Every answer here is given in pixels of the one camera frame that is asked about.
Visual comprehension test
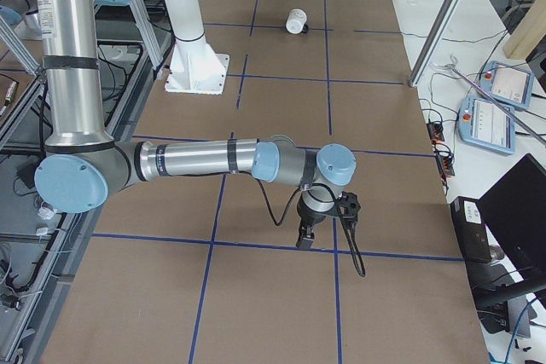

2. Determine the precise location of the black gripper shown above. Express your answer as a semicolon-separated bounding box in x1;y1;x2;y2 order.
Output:
296;191;337;249

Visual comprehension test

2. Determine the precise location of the white smiley face mug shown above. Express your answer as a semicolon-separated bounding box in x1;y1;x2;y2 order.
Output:
285;9;308;35

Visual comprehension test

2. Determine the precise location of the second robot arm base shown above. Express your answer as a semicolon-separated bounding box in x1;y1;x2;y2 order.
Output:
1;0;41;40

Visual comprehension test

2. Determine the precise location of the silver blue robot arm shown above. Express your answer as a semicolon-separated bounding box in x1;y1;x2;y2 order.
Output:
34;0;359;249

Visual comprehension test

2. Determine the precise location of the brown cardboard table cover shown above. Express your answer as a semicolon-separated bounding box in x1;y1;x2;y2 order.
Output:
41;0;488;363

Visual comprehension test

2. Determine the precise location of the lower orange black connector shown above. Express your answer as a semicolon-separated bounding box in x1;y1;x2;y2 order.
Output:
435;151;455;178

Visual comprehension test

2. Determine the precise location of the orange black connector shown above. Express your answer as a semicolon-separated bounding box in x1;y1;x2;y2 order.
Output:
427;121;444;142
435;151;455;178

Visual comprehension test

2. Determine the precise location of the upper orange black connector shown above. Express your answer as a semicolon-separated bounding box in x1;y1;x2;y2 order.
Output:
427;121;444;142

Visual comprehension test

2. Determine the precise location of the black box device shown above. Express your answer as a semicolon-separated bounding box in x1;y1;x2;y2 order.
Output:
450;196;491;263

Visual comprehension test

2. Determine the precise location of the lower teach pendant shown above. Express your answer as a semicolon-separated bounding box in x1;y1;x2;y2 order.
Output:
457;95;515;155

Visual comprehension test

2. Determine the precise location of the teach pendant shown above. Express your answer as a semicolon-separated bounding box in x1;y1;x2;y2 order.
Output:
480;61;535;110
457;95;515;155

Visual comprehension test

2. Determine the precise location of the black laptop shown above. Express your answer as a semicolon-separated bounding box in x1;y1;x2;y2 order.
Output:
478;153;545;278

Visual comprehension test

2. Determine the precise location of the metal grabber rod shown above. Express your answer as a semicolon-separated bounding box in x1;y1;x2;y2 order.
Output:
431;58;545;146

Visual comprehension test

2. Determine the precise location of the upper teach pendant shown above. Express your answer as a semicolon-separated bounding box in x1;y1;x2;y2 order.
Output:
480;61;535;110

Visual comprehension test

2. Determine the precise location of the wooden beam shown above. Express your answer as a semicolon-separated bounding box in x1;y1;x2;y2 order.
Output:
502;0;546;60

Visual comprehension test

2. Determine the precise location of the black camera cable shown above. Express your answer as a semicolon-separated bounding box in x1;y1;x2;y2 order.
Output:
257;176;368;278

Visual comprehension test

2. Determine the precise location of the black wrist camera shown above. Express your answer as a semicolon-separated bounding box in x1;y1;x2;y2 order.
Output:
338;191;361;223

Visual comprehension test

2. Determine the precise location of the white pedestal column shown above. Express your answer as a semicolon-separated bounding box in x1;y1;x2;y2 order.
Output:
164;0;229;95

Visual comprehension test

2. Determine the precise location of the blue ethernet cable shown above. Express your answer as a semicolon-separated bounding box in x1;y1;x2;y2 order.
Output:
490;295;542;364

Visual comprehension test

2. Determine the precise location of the aluminium frame leg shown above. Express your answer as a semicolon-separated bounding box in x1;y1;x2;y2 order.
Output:
130;0;164;72

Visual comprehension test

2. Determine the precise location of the aluminium frame post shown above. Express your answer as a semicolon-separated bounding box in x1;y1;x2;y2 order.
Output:
409;0;461;87

